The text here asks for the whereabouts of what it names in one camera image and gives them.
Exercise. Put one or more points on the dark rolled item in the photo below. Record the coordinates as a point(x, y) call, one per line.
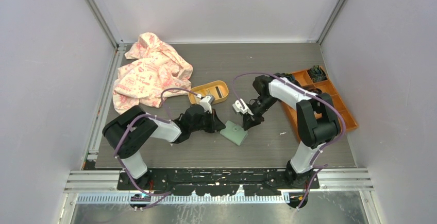
point(314, 90)
point(317, 74)
point(290, 76)

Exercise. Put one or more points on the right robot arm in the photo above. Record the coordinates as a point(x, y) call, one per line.
point(317, 120)

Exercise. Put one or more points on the yellow oval tray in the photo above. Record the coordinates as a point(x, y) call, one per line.
point(218, 89)

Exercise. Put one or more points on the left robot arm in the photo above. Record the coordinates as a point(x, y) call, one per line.
point(127, 133)

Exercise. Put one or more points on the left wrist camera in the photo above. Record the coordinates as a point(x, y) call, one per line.
point(206, 103)

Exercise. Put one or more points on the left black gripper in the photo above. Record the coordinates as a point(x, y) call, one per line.
point(216, 125)

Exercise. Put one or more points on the orange compartment organizer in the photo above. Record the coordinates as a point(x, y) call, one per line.
point(326, 86)

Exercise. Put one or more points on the green card holder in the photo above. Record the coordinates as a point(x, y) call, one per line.
point(234, 133)

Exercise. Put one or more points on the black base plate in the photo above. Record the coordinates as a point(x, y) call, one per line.
point(223, 181)

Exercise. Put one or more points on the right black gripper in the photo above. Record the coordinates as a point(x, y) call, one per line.
point(248, 120)

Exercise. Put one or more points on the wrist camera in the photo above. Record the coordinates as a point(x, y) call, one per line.
point(206, 103)
point(239, 106)

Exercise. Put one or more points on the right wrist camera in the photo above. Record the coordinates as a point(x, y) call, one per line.
point(239, 106)

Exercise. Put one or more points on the pink patterned cloth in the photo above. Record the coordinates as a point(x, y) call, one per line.
point(156, 72)

